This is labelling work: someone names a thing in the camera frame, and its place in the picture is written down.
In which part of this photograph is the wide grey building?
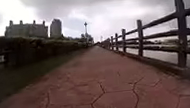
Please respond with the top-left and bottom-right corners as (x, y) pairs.
(2, 16), (50, 43)

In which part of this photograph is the grass strip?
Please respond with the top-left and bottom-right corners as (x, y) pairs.
(0, 48), (94, 107)

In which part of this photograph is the lamp post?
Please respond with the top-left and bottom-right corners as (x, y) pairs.
(83, 21), (91, 45)

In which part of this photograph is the grey water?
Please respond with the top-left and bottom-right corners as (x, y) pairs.
(117, 40), (190, 82)

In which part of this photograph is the long dark hedge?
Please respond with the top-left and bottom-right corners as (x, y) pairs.
(0, 26), (96, 69)

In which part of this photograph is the red hexagon paved path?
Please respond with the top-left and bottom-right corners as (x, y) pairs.
(0, 36), (190, 108)

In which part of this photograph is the tall grey tower building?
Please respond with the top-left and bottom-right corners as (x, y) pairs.
(48, 17), (64, 39)

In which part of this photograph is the dark wooden railing fence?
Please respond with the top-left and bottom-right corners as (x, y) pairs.
(95, 0), (190, 77)

